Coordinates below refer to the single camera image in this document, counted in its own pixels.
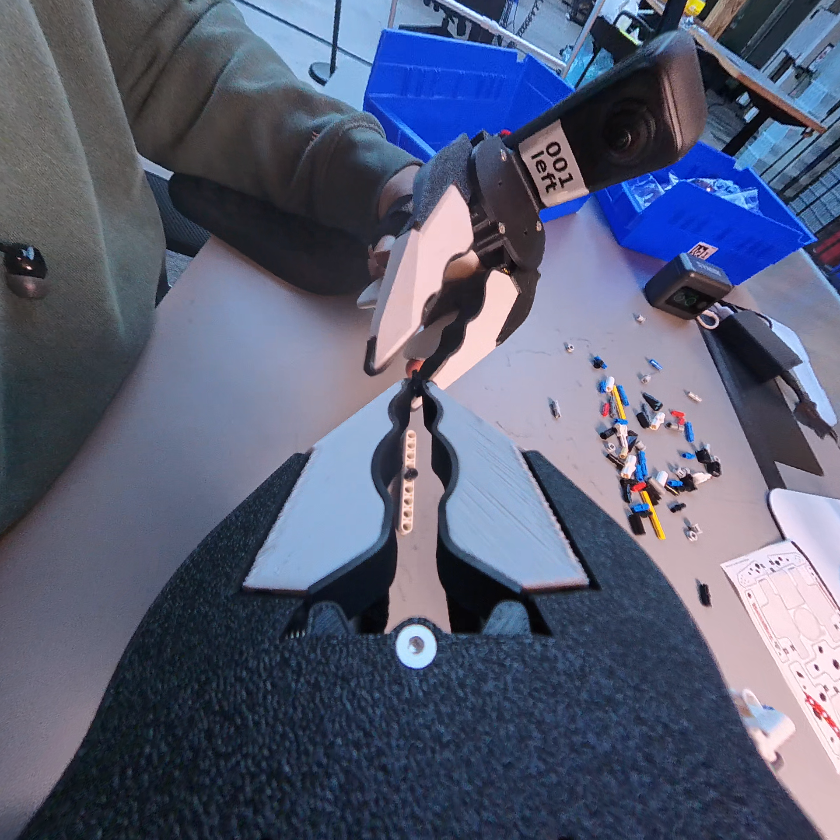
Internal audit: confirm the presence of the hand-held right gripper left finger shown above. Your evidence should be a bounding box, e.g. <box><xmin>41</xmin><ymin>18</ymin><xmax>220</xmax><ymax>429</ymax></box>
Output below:
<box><xmin>243</xmin><ymin>381</ymin><xmax>401</xmax><ymax>594</ymax></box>

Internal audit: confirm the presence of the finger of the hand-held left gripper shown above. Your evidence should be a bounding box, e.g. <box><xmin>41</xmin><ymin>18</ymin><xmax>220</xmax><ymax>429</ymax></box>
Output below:
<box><xmin>365</xmin><ymin>184</ymin><xmax>476</xmax><ymax>375</ymax></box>
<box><xmin>420</xmin><ymin>269</ymin><xmax>539</xmax><ymax>388</ymax></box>

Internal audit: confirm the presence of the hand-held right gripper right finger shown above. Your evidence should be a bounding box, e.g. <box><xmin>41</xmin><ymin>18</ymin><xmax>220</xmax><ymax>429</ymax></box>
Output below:
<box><xmin>423</xmin><ymin>381</ymin><xmax>592</xmax><ymax>594</ymax></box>

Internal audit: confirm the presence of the white holed beam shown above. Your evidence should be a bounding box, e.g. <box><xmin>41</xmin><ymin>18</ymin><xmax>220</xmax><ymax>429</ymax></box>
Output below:
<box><xmin>398</xmin><ymin>390</ymin><xmax>422</xmax><ymax>532</ymax></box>

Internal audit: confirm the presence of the pile of small brick pieces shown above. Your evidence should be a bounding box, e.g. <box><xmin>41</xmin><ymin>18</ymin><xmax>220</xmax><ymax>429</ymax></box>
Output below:
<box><xmin>545</xmin><ymin>342</ymin><xmax>723</xmax><ymax>542</ymax></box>

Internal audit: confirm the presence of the blue storage bin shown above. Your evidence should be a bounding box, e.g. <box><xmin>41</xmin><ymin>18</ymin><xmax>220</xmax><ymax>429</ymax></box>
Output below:
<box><xmin>591</xmin><ymin>142</ymin><xmax>817</xmax><ymax>283</ymax></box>
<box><xmin>365</xmin><ymin>29</ymin><xmax>592</xmax><ymax>221</ymax></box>

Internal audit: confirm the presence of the small black device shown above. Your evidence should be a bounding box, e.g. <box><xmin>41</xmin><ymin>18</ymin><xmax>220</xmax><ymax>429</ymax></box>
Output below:
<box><xmin>644</xmin><ymin>252</ymin><xmax>733</xmax><ymax>320</ymax></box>

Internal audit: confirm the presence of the black power adapter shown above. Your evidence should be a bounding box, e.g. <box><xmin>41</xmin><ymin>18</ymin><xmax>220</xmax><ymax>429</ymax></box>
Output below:
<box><xmin>720</xmin><ymin>309</ymin><xmax>802</xmax><ymax>382</ymax></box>

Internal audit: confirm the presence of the sticker sheet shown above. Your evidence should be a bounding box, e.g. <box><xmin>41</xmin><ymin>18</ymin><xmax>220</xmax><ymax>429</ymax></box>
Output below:
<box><xmin>720</xmin><ymin>539</ymin><xmax>840</xmax><ymax>775</ymax></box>

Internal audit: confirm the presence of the white book stand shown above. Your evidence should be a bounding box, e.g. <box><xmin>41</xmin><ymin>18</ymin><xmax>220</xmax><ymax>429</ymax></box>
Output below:
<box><xmin>768</xmin><ymin>489</ymin><xmax>840</xmax><ymax>568</ymax></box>

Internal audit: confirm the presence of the person's torso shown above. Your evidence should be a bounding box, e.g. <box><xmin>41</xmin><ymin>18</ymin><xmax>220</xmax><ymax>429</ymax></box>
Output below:
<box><xmin>0</xmin><ymin>0</ymin><xmax>178</xmax><ymax>539</ymax></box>

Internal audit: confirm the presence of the black clothing toggle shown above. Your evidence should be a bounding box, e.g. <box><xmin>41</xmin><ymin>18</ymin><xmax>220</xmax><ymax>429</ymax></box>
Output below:
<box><xmin>0</xmin><ymin>241</ymin><xmax>49</xmax><ymax>300</ymax></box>

